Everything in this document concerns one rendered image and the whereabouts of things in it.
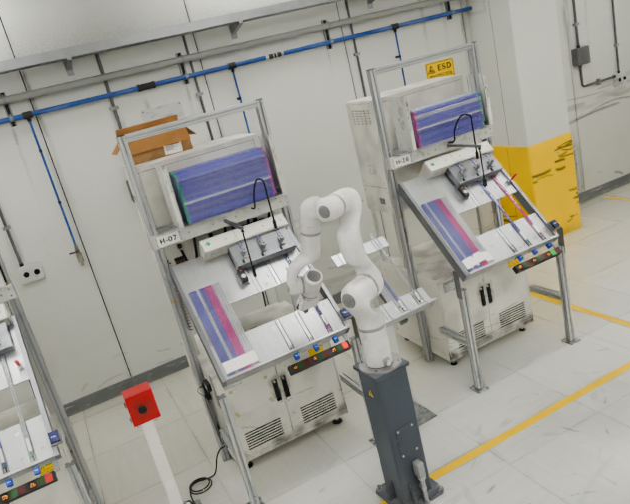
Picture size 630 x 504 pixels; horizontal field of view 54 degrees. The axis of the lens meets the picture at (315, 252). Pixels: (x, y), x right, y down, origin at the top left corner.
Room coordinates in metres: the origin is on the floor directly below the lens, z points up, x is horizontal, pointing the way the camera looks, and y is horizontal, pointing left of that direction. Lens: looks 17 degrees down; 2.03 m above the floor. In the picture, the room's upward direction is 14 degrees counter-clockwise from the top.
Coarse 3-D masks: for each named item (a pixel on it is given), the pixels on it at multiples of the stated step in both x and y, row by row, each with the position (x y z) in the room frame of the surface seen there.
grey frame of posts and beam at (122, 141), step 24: (264, 120) 3.39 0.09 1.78; (120, 144) 3.10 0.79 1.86; (144, 216) 3.10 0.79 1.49; (240, 216) 3.25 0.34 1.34; (288, 216) 3.38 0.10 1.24; (168, 288) 3.10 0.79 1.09; (192, 360) 3.10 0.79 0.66; (360, 360) 2.93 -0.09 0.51; (360, 384) 2.94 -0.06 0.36; (216, 432) 3.10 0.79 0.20; (240, 456) 2.65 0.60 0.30
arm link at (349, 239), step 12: (336, 192) 2.48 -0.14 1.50; (348, 192) 2.49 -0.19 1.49; (348, 204) 2.46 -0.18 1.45; (360, 204) 2.52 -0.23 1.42; (348, 216) 2.49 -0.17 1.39; (360, 216) 2.50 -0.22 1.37; (348, 228) 2.46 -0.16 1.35; (348, 240) 2.44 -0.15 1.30; (360, 240) 2.46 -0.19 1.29; (348, 252) 2.44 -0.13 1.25; (360, 252) 2.45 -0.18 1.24; (348, 264) 2.48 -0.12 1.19; (360, 264) 2.46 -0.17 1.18; (372, 264) 2.48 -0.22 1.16; (372, 276) 2.48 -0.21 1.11
